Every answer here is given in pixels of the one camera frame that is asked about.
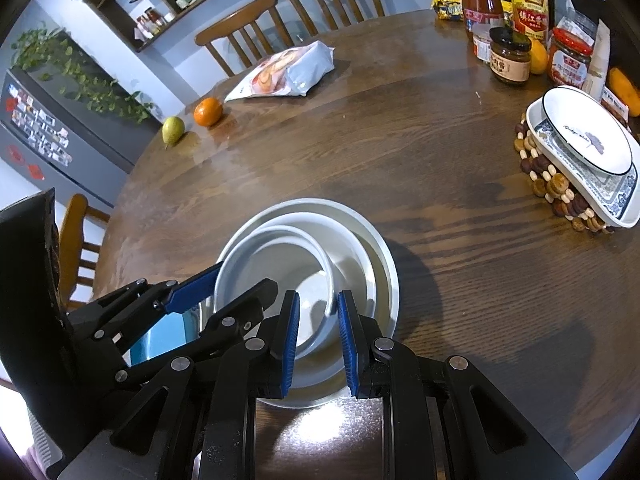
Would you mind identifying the blue patterned square plate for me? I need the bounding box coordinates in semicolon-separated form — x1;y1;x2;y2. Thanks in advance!
526;97;640;228

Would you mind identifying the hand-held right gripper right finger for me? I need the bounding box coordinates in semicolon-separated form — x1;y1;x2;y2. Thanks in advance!
337;289;581;480

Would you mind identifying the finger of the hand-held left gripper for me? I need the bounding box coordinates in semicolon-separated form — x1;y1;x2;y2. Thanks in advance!
67;261;226;343
115;279;279;388

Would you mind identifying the yellow mango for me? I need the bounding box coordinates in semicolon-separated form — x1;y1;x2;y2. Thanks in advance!
607;67;640;106

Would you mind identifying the black pouch bag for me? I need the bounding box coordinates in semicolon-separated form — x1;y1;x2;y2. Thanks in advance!
566;0;613;48

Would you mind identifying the row of shelf condiment bottles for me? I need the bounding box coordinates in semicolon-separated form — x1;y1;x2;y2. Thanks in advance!
95;0;251;41

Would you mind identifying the green pear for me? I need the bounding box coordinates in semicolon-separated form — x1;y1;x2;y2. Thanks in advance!
161;116;187;148

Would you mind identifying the wooden wall shelf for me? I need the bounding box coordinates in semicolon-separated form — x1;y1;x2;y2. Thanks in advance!
60;0;281;53

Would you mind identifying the yellow snack packet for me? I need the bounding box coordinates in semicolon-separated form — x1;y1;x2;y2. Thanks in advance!
431;0;466;22

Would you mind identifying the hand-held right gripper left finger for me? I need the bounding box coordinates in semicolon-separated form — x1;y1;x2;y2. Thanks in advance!
57;290;301;480

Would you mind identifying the red lid sauce jar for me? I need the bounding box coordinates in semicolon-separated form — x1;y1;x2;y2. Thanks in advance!
547;27;593;88

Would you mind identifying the white snack bag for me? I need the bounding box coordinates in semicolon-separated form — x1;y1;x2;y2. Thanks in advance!
223;41;336;103

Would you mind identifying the orange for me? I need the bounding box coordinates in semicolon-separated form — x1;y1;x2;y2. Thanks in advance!
193;97;224;127

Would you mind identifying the group of fridge magnet photos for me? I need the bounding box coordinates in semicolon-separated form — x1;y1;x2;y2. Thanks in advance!
7;85;71;166

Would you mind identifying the small white label bottle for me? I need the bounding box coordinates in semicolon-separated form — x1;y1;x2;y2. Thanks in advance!
472;22;493;63

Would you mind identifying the trailing green plant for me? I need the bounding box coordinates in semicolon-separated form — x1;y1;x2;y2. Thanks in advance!
10;25;156;123

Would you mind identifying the white deep bowl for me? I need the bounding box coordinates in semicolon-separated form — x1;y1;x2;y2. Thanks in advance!
215;225;335;346

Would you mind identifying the white tube packet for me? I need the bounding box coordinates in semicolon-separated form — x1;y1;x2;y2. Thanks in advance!
585;20;612;103

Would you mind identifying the red sauce bottle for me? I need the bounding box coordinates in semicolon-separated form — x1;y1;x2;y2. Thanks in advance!
460;0;505;41

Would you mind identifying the brown sauce jar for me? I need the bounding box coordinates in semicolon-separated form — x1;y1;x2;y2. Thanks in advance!
489;26;532;86

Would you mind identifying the white plate with black rim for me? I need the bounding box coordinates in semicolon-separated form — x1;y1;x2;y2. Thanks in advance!
542;86;640;177

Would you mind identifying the large white bowl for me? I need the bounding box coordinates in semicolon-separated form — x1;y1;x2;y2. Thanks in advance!
215;198;401;408

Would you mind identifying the yellow cap vinegar bottle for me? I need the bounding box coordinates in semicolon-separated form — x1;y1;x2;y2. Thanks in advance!
507;0;549;41

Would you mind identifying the wooden bead trivet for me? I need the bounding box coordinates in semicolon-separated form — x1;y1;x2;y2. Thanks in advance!
514;112;616;235

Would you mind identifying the grey refrigerator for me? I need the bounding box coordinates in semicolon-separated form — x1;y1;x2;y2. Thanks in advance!
0;67;133;211

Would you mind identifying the yellow lemon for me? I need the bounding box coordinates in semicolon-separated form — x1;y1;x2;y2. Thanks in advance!
529;37;549;76

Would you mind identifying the white shallow bowl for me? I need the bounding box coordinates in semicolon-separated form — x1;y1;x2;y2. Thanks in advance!
222;212;378;361

